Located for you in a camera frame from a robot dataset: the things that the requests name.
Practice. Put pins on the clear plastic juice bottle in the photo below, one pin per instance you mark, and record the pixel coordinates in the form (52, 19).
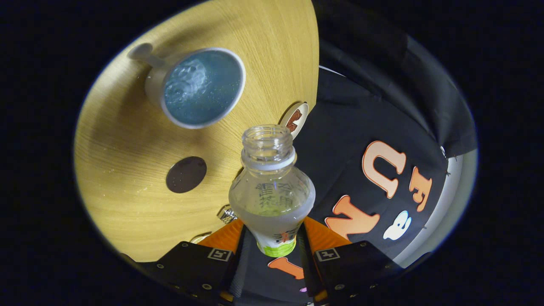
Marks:
(272, 199)

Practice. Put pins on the dark brown round coaster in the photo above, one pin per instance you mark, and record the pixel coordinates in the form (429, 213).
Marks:
(186, 174)

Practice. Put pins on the wooden table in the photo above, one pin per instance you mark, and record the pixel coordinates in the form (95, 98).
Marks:
(127, 170)

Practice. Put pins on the brown meat slice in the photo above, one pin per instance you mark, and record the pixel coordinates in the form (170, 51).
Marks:
(296, 115)
(291, 125)

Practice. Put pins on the white round plate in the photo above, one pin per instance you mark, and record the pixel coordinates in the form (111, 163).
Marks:
(302, 109)

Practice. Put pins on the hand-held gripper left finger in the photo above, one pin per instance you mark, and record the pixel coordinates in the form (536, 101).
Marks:
(242, 263)

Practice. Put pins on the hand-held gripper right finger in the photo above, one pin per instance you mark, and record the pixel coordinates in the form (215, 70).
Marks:
(307, 263)

